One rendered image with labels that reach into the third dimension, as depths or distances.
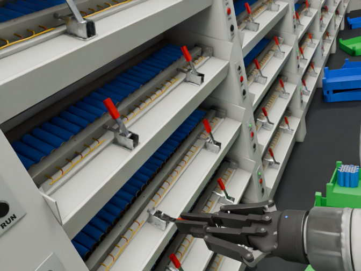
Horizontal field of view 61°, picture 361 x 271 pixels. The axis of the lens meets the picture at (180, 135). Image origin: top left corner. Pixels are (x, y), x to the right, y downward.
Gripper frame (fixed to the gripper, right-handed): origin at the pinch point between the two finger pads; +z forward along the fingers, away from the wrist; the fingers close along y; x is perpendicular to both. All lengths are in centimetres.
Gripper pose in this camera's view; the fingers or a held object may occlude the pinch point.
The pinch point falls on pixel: (195, 224)
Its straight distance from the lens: 59.1
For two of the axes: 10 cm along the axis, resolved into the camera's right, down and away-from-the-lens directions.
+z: -8.0, 0.8, 6.0
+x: -3.8, -8.4, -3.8
